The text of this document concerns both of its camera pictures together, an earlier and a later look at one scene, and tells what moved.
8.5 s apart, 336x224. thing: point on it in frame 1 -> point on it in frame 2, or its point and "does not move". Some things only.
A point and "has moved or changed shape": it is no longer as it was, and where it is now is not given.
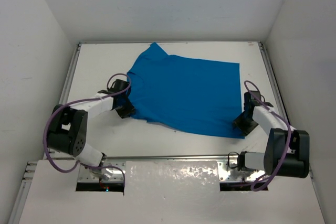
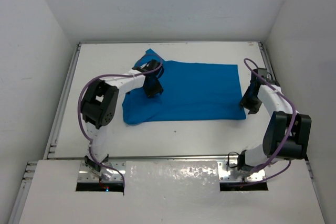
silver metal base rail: x=113 y=168 does not move
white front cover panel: x=169 y=192 does not move
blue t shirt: x=197 y=95 has moved or changed shape
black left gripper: x=125 y=109 -> x=153 y=87
